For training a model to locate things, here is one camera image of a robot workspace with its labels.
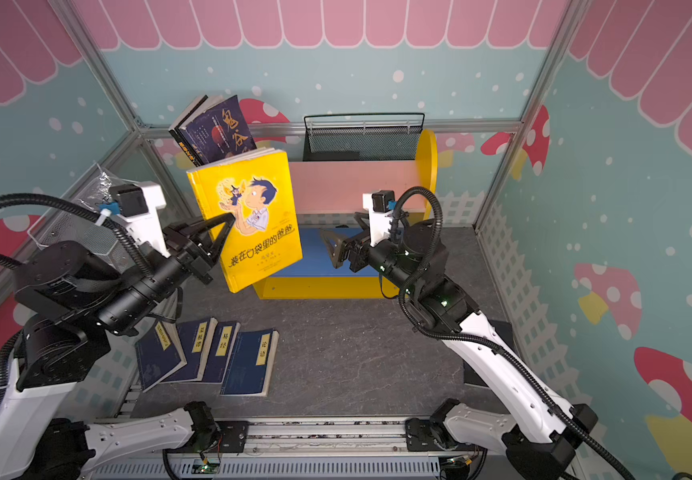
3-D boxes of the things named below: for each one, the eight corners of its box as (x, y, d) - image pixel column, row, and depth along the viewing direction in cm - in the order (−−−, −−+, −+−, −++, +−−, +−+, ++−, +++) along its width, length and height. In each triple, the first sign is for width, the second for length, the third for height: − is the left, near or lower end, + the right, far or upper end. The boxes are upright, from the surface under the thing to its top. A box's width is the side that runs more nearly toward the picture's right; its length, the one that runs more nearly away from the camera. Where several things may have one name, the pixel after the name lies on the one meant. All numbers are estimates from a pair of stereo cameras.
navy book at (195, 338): (162, 381, 85) (155, 377, 82) (185, 324, 97) (179, 318, 94) (202, 381, 85) (196, 377, 82) (220, 324, 97) (215, 318, 94)
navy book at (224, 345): (204, 382, 85) (201, 380, 83) (221, 324, 96) (219, 321, 95) (225, 382, 85) (223, 380, 83) (241, 324, 96) (239, 321, 95)
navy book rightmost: (222, 396, 83) (218, 393, 80) (238, 334, 94) (235, 329, 92) (269, 396, 83) (266, 393, 80) (279, 334, 94) (277, 329, 92)
